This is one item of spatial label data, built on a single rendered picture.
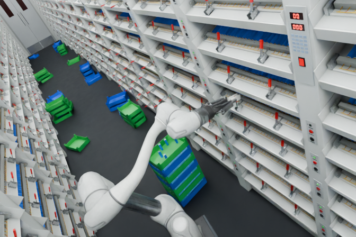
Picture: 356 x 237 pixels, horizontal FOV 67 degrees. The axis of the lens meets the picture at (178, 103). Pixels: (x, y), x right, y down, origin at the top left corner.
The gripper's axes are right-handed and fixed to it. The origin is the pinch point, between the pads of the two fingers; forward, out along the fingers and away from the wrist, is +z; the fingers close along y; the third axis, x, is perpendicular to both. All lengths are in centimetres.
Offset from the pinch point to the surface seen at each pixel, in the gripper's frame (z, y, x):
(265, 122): 2.1, 19.3, -8.1
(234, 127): 5.2, -9.3, -26.8
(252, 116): 2.1, 11.0, -8.1
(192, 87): 1.0, -44.1, -6.9
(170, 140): -16, -68, -57
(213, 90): -0.4, -18.0, -0.7
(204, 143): 16, -70, -79
